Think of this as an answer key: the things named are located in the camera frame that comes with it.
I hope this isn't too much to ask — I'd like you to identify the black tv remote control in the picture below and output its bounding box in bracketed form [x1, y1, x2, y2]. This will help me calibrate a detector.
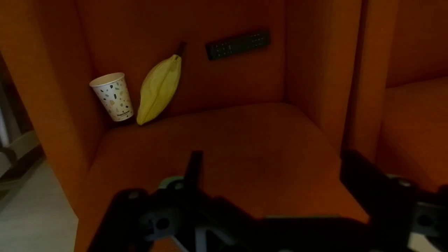
[206, 31, 271, 61]

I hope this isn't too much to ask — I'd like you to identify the white dotted paper cup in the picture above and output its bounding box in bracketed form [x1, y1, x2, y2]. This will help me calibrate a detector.
[90, 73, 135, 122]

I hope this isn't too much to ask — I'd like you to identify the yellow banana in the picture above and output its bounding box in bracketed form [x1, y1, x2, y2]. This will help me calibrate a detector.
[136, 42, 185, 125]

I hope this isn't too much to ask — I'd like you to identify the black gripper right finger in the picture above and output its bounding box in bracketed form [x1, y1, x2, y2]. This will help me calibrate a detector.
[339, 150, 448, 252]

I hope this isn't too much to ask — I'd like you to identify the orange fabric armchair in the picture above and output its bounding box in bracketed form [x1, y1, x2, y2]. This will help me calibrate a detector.
[0, 0, 362, 251]

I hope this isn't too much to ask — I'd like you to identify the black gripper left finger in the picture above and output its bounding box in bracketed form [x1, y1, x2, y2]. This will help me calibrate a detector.
[87, 150, 244, 252]

